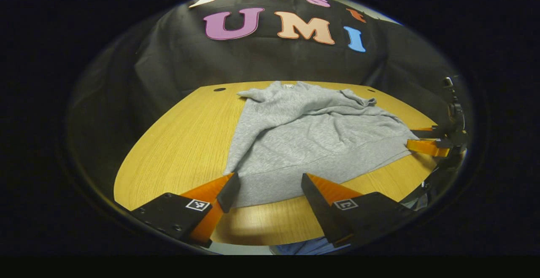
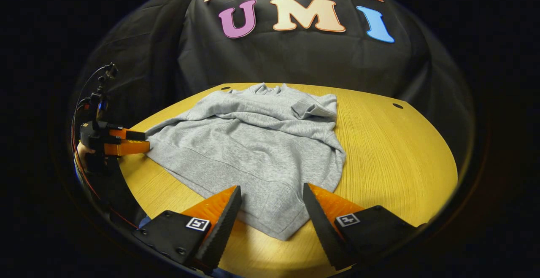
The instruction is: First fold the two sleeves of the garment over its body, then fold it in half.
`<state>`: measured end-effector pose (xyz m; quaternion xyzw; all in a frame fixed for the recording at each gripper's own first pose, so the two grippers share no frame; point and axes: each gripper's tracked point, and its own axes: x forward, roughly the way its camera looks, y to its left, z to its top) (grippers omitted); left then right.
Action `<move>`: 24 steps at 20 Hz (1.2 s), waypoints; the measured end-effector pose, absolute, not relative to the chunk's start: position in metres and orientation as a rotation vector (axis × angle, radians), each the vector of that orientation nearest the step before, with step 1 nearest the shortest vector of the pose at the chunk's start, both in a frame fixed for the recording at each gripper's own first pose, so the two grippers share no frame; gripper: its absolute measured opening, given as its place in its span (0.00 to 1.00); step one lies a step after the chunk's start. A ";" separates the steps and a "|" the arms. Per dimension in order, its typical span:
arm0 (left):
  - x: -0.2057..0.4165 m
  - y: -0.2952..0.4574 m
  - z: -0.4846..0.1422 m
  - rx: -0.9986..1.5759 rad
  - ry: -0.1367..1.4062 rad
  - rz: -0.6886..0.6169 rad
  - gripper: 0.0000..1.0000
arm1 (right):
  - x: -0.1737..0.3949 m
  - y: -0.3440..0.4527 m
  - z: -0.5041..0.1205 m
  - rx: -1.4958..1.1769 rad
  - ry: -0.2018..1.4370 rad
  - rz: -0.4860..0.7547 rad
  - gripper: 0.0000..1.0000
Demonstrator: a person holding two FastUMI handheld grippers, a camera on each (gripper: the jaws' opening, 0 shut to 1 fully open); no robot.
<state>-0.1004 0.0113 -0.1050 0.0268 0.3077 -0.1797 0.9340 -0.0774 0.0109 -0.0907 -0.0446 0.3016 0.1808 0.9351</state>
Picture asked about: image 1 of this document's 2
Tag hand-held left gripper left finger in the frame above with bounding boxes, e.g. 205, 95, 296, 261
130, 172, 241, 248

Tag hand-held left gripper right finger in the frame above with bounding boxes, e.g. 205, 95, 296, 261
301, 173, 416, 248

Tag grey sweatshirt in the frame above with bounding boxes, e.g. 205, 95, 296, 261
223, 81, 420, 208

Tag person's blue trousers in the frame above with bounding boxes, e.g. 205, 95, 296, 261
270, 193, 430, 255

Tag black backdrop cloth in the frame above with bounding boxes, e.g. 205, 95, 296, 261
67, 0, 473, 202

